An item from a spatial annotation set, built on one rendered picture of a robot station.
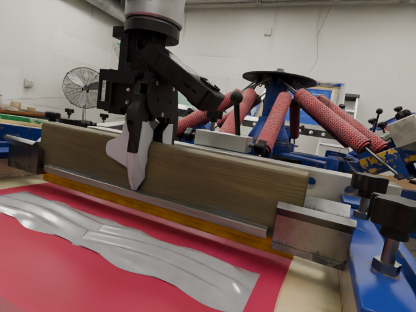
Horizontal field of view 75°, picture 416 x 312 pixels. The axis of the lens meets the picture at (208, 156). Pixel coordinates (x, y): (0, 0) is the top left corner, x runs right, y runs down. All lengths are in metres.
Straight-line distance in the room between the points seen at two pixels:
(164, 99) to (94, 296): 0.24
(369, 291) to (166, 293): 0.15
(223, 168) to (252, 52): 4.48
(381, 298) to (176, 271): 0.16
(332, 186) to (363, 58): 4.12
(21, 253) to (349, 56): 4.49
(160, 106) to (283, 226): 0.21
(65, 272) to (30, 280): 0.02
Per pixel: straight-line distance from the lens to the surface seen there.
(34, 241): 0.33
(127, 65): 0.39
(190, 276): 0.26
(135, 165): 0.35
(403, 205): 0.25
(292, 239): 0.30
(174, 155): 0.34
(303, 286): 0.31
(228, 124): 0.83
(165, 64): 0.35
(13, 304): 0.25
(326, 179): 0.52
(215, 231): 0.35
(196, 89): 0.32
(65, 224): 0.35
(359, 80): 4.52
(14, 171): 0.57
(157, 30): 0.36
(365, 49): 4.63
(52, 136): 0.49
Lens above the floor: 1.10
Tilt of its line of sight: 7 degrees down
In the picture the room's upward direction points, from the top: 9 degrees clockwise
